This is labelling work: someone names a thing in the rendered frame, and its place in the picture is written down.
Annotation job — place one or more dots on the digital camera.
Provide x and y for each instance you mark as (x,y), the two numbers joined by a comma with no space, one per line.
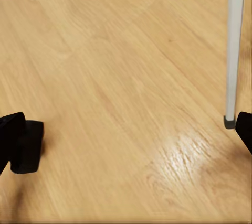
(26,157)

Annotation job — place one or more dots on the camera tripod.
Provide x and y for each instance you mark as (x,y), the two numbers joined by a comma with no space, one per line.
(234,25)

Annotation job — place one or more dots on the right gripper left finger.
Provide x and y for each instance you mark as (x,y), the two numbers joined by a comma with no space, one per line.
(13,128)

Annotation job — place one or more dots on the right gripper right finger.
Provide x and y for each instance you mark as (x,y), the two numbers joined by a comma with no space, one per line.
(244,128)

